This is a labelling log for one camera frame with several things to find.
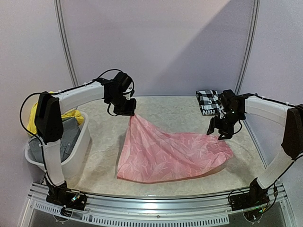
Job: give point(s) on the grey garment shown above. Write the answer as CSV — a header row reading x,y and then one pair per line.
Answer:
x,y
70,135

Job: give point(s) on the white plastic laundry basket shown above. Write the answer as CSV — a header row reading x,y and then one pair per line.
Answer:
x,y
72,153

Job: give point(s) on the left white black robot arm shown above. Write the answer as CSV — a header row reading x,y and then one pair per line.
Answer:
x,y
54,108

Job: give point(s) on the aluminium frame post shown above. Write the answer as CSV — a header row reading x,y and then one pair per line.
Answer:
x,y
249,45
64,41

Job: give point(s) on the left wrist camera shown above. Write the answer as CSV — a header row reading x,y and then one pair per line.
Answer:
x,y
129,93

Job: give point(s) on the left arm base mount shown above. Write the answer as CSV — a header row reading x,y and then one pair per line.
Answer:
x,y
65,197

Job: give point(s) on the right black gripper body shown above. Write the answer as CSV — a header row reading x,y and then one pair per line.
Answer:
x,y
222,127

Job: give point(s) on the black white plaid shirt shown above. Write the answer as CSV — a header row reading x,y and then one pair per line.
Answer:
x,y
209,103

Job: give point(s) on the left aluminium frame post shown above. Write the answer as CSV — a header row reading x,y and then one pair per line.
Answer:
x,y
64,41

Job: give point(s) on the pink printed garment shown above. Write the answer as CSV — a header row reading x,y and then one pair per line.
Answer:
x,y
150,155

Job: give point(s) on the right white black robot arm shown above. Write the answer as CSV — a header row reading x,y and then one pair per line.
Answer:
x,y
281,127

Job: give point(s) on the right aluminium frame post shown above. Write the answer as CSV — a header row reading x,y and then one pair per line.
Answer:
x,y
249,45

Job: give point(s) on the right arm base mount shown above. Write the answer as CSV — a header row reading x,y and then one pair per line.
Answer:
x,y
240,200

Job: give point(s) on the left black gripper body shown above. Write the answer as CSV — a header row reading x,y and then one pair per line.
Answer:
x,y
123,107

